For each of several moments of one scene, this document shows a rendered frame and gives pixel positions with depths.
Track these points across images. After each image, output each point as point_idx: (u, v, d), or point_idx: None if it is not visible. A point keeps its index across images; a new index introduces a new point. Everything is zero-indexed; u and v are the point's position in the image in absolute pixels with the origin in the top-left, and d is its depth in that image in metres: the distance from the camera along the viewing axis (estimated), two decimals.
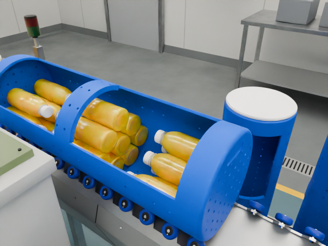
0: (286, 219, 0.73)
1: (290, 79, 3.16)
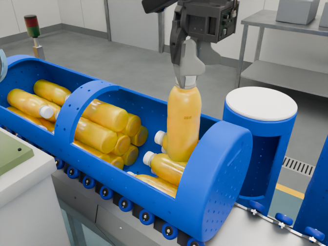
0: (286, 219, 0.73)
1: (290, 79, 3.16)
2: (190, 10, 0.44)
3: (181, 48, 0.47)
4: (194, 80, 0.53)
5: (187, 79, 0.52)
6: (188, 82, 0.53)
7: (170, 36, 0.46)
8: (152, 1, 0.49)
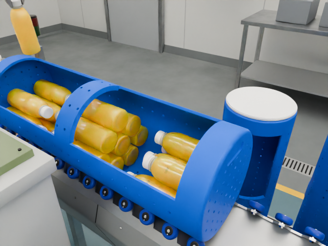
0: (286, 219, 0.73)
1: (290, 79, 3.16)
2: None
3: None
4: (149, 156, 0.72)
5: (144, 160, 0.71)
6: (147, 160, 0.71)
7: None
8: None
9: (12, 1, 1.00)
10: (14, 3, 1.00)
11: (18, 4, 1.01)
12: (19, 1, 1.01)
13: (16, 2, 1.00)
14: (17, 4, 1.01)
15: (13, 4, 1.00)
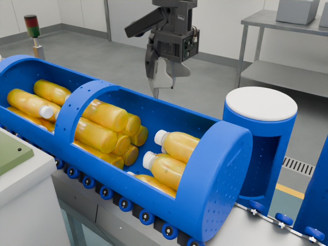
0: (286, 219, 0.73)
1: (290, 79, 3.16)
2: (160, 37, 0.56)
3: (154, 65, 0.60)
4: (150, 156, 0.72)
5: (145, 160, 0.71)
6: (147, 160, 0.71)
7: (145, 56, 0.58)
8: (132, 29, 0.61)
9: (155, 136, 0.73)
10: (157, 135, 0.72)
11: (162, 132, 0.73)
12: (162, 130, 0.74)
13: (159, 132, 0.73)
14: (161, 133, 0.72)
15: (158, 137, 0.72)
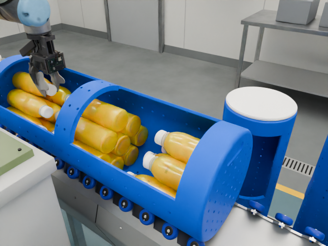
0: (286, 219, 0.73)
1: (290, 79, 3.16)
2: (34, 58, 0.87)
3: (36, 75, 0.91)
4: (150, 156, 0.72)
5: (145, 160, 0.71)
6: (147, 160, 0.71)
7: (28, 70, 0.90)
8: (23, 51, 0.92)
9: (155, 136, 0.73)
10: (157, 135, 0.72)
11: (162, 132, 0.73)
12: (162, 130, 0.74)
13: (159, 132, 0.73)
14: (161, 133, 0.72)
15: (158, 137, 0.72)
